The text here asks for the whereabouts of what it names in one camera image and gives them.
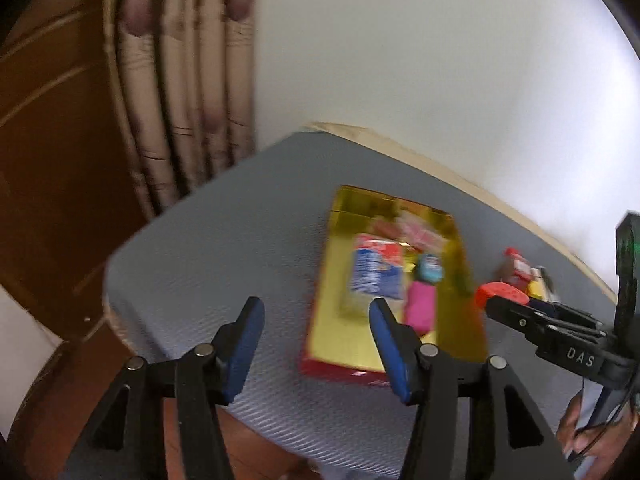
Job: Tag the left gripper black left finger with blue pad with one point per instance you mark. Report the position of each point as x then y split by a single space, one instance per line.
124 436

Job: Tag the beige patterned curtain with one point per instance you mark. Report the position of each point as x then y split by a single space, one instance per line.
182 83

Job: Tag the black white small gadget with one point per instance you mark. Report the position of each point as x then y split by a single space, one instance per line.
539 273

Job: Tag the pink rectangular block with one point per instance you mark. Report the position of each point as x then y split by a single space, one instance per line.
420 307

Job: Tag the brown tan lipstick tube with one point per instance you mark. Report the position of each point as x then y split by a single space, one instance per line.
386 228

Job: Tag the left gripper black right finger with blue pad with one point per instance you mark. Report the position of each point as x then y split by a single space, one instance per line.
508 436

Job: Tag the grey textured table mat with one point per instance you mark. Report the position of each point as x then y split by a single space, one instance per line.
258 230

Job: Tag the red tin box gold interior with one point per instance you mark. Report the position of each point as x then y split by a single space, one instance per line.
407 253

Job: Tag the teal dog noodle tin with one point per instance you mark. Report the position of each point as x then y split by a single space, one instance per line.
429 269

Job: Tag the clear box blue red label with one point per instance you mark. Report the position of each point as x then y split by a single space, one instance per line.
376 270

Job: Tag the yellow small block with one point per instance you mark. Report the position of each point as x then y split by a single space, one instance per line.
537 290

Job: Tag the brown wooden door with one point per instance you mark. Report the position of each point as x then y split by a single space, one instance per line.
67 201

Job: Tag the person right hand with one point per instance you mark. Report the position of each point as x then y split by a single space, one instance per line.
607 449

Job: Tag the red white small carton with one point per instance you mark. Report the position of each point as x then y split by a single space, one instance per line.
515 269

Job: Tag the red rounded square box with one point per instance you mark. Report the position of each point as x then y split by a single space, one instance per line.
501 290

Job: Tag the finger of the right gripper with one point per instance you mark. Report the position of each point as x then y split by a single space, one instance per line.
535 325
565 313

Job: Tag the clear case pink insert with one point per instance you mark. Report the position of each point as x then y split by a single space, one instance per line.
415 231

